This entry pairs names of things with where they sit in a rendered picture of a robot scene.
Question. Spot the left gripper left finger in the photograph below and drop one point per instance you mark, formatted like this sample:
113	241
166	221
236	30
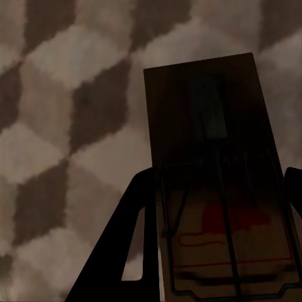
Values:
100	279

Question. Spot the mousetrap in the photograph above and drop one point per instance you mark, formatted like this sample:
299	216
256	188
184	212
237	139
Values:
226	227

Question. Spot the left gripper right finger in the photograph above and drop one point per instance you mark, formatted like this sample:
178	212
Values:
293	181

